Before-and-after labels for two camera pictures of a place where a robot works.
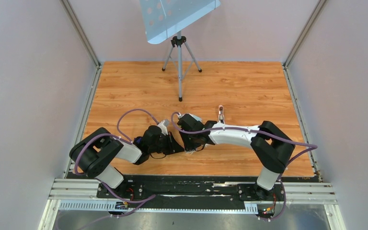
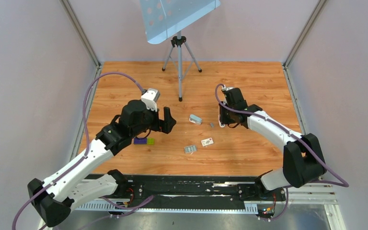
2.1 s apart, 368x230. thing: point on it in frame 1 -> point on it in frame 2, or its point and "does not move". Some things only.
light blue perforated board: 163,17 does not move
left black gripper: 173,146 -> 164,125
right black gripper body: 189,142 -> 226,114
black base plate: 216,188 does not move
